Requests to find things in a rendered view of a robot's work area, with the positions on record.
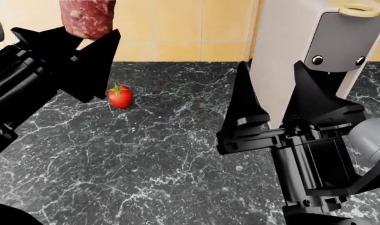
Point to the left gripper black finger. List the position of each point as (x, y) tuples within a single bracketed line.
[(96, 68), (43, 41)]

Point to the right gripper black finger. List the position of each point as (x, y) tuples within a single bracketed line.
[(315, 105), (244, 100)]

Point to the red marbled salami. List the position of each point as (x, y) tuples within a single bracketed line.
[(87, 16)]

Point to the red tomato with green stem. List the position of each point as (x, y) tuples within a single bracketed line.
[(121, 97)]

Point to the chrome round knob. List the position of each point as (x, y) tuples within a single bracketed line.
[(361, 60), (317, 59)]

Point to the white and grey kitchen appliance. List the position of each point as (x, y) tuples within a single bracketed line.
[(274, 47)]

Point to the black robot torso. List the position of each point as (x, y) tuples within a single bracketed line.
[(8, 215)]

